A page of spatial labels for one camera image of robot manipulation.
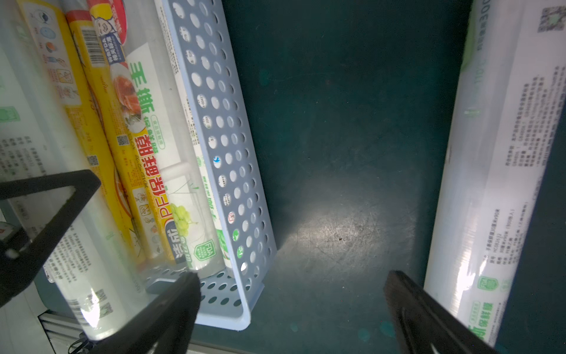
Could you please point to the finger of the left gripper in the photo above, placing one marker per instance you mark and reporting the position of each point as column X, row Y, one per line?
column 21, row 262

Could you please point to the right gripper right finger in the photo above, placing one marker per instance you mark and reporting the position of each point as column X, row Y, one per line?
column 422, row 325

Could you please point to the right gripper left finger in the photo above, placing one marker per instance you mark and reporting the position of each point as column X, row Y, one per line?
column 164, row 326

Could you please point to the light blue plastic basket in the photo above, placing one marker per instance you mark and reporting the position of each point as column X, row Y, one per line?
column 205, row 72

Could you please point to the yellow wrap roll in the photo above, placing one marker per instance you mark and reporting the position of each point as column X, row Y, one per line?
column 93, row 24
column 57, row 49

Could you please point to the green table mat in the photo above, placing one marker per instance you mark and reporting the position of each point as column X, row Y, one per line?
column 350, row 104

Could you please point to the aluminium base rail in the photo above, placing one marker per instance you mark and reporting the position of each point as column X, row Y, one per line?
column 64, row 333

